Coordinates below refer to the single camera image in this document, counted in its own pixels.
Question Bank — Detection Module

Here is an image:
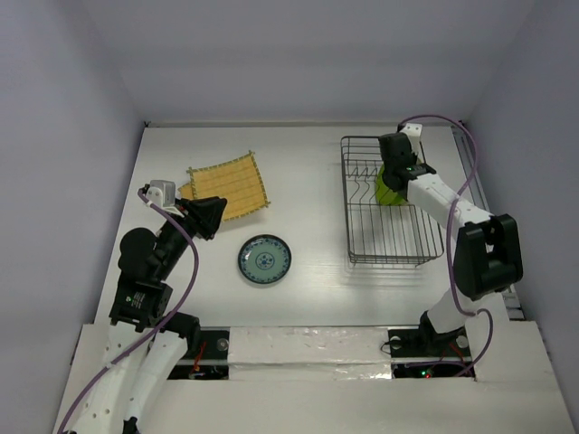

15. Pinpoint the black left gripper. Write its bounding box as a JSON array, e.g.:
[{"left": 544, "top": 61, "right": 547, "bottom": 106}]
[{"left": 156, "top": 195, "right": 227, "bottom": 278}]

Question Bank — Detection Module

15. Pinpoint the large green plate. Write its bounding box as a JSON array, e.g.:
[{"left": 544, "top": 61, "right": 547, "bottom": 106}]
[{"left": 375, "top": 165, "right": 407, "bottom": 206}]

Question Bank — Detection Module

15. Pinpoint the fan-shaped bamboo tray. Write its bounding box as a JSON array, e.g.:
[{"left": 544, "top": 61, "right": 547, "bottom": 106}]
[{"left": 178, "top": 183, "right": 195, "bottom": 200}]

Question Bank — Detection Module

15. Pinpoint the square bamboo tray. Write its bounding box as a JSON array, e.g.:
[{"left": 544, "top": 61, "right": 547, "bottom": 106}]
[{"left": 187, "top": 151, "right": 270, "bottom": 222}]

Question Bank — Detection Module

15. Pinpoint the blue patterned ceramic plate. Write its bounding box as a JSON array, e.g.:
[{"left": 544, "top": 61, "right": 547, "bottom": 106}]
[{"left": 237, "top": 234, "right": 292, "bottom": 285}]

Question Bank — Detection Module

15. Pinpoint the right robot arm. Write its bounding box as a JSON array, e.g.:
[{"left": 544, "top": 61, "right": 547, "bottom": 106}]
[{"left": 378, "top": 124, "right": 523, "bottom": 357}]

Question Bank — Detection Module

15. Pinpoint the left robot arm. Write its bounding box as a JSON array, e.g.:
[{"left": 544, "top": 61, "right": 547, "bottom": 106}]
[{"left": 58, "top": 184, "right": 227, "bottom": 433}]

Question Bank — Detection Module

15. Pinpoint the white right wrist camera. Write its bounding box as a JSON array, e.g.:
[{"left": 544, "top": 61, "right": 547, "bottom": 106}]
[{"left": 398, "top": 122, "right": 422, "bottom": 152}]

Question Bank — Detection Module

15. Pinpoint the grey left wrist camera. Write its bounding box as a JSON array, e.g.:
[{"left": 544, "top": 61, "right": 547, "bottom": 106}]
[{"left": 145, "top": 180, "right": 178, "bottom": 214}]

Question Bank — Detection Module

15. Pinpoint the grey wire dish rack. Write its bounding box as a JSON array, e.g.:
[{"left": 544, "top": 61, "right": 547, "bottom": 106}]
[{"left": 340, "top": 136, "right": 444, "bottom": 267}]

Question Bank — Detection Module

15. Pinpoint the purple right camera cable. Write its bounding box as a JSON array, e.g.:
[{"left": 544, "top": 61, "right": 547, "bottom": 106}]
[{"left": 396, "top": 113, "right": 494, "bottom": 379}]

